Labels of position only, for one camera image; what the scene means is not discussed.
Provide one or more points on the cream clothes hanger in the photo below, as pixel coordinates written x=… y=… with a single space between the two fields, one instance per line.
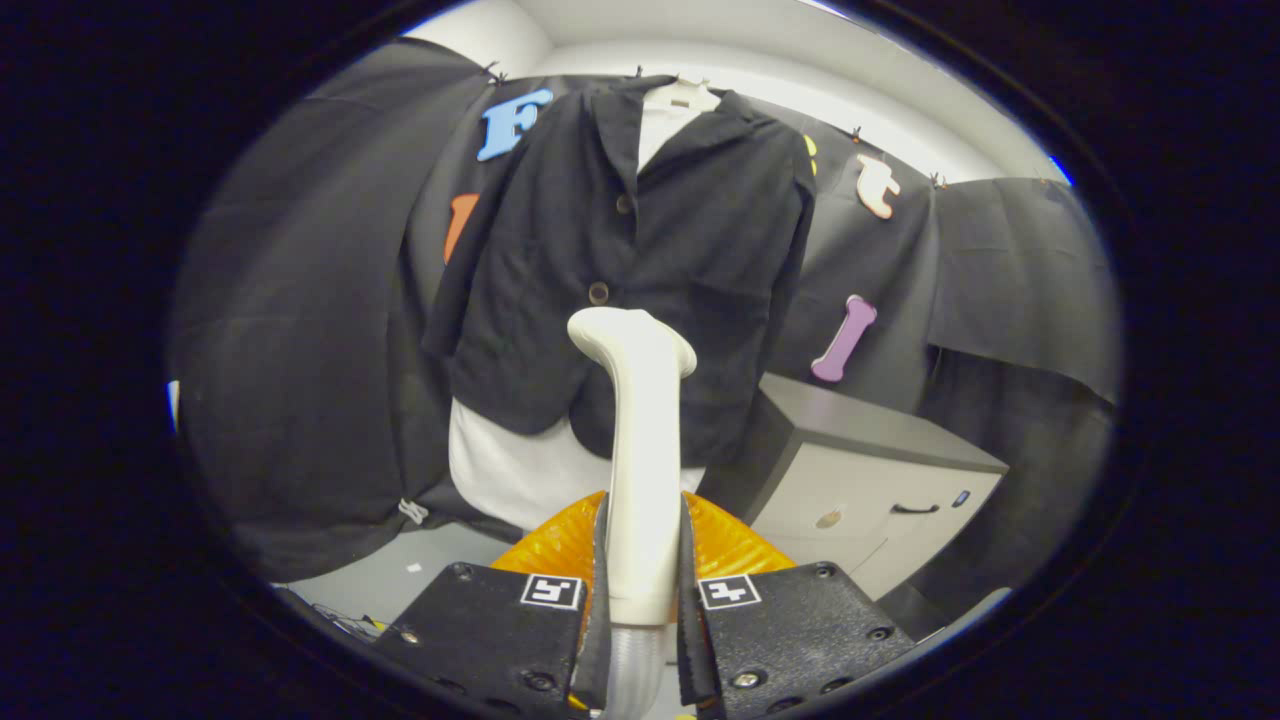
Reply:
x=685 y=97

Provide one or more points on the small white cloth tag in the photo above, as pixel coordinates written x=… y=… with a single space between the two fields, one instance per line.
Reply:
x=413 y=510

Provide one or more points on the grey cabinet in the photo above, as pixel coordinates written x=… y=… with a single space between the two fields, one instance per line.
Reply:
x=850 y=470

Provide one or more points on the black suit jacket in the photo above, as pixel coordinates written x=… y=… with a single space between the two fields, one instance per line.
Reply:
x=700 y=230

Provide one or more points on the white garment steamer head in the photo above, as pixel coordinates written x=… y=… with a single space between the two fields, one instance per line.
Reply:
x=645 y=450

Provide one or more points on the black backdrop cloth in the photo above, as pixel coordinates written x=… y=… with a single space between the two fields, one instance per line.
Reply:
x=300 y=300

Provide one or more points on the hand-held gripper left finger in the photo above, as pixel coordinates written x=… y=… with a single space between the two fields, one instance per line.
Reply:
x=480 y=630

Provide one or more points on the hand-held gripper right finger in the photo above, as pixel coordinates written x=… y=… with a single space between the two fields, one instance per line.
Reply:
x=790 y=630

